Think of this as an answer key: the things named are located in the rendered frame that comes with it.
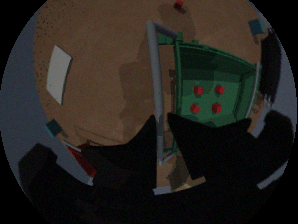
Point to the small teal block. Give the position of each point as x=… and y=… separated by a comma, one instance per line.
x=256, y=27
x=52, y=128

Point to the small red block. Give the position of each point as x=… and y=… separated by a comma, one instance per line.
x=216, y=108

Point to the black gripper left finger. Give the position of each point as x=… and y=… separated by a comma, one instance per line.
x=139, y=155

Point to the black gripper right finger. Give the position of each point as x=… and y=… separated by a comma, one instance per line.
x=200, y=144

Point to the green plastic tray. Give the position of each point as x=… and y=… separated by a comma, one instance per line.
x=199, y=65

